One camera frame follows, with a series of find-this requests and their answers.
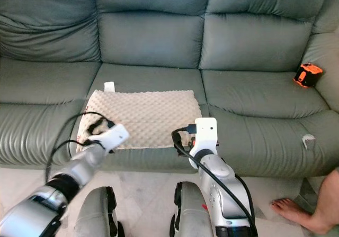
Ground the silver left robot leg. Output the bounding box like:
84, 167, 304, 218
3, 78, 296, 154
72, 187, 122, 237

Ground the grey green leather sofa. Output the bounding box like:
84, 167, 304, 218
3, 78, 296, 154
0, 0, 339, 178

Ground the beige dotted pillow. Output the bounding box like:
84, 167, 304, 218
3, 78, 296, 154
76, 89, 203, 153

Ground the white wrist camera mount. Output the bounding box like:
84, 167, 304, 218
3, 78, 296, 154
193, 117, 218, 156
98, 123, 131, 153

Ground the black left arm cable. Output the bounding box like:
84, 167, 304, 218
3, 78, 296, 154
45, 111, 114, 182
53, 140, 85, 158

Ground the person's bare leg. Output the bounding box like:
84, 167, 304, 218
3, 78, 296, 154
270, 168, 339, 235

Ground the orange black toy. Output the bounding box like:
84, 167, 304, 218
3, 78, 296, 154
293, 62, 324, 88

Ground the small white tag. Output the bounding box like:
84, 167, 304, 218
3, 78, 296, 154
302, 134, 317, 150

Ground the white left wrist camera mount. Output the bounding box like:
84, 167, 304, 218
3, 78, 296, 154
98, 123, 131, 153

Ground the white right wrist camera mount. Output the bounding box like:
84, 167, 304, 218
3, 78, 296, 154
193, 117, 218, 156

